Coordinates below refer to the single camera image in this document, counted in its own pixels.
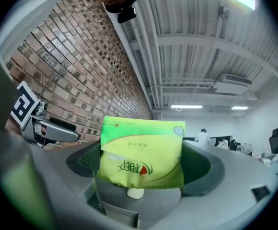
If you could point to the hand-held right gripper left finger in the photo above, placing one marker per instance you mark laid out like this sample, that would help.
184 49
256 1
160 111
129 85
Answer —
81 159

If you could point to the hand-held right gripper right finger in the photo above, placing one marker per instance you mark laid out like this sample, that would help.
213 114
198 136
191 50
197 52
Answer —
225 176

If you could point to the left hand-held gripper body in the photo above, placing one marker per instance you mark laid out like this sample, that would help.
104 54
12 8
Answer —
24 104

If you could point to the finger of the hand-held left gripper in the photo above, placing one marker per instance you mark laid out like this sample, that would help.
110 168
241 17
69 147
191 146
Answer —
62 134

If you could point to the green box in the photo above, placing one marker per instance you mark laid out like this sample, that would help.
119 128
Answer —
141 152

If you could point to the white ceiling air conditioner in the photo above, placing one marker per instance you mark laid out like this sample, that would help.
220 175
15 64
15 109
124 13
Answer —
233 83

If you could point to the person's head with headset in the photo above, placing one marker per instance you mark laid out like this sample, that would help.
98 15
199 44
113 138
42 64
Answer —
127 14

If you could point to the grey ceiling fixture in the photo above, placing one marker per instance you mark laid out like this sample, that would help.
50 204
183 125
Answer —
224 12

